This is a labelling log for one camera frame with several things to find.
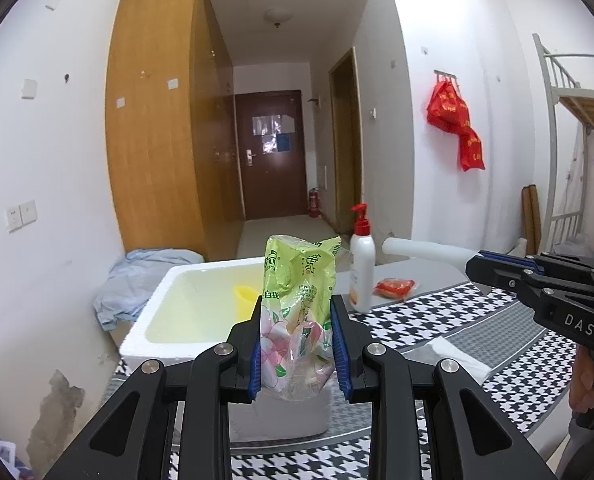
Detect houndstooth table mat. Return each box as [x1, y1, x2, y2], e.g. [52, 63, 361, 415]
[109, 280, 585, 480]

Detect white foam box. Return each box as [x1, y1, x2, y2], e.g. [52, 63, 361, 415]
[119, 256, 335, 443]

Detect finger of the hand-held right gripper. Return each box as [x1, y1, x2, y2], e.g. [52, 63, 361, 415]
[464, 256, 553, 303]
[477, 250, 550, 275]

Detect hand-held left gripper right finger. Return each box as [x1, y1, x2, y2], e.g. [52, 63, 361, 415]
[329, 294, 560, 480]

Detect wooden side door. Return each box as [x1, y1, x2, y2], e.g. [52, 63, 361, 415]
[328, 47, 365, 233]

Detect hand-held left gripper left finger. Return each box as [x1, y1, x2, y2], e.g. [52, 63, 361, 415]
[44, 295, 264, 480]

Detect white cloth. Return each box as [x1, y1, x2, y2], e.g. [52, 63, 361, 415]
[381, 237, 478, 267]
[408, 336, 493, 391]

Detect red snack packet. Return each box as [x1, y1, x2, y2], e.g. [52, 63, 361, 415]
[373, 277, 420, 302]

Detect red plastic bag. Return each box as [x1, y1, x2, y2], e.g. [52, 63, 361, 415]
[458, 127, 486, 172]
[425, 79, 472, 135]

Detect white lotion pump bottle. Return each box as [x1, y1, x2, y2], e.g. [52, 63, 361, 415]
[348, 203, 377, 313]

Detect green floral tissue pack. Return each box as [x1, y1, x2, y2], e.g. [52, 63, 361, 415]
[259, 234, 342, 403]

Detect white bed frame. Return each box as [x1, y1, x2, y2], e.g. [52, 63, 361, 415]
[531, 33, 594, 256]

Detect wooden wardrobe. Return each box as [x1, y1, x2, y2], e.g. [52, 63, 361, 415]
[104, 0, 245, 261]

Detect ceiling lamp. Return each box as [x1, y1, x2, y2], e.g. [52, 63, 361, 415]
[263, 8, 293, 28]

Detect brown wooden poles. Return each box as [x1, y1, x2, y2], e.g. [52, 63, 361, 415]
[521, 185, 542, 257]

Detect dark brown entry door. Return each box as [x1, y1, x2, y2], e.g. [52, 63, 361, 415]
[234, 90, 308, 221]

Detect blue-grey cloth pile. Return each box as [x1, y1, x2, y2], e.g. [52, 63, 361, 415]
[93, 247, 205, 331]

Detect person's right hand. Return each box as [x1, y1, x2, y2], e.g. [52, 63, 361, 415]
[568, 346, 594, 412]

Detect papers on door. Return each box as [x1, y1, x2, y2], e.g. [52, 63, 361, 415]
[251, 114, 295, 155]

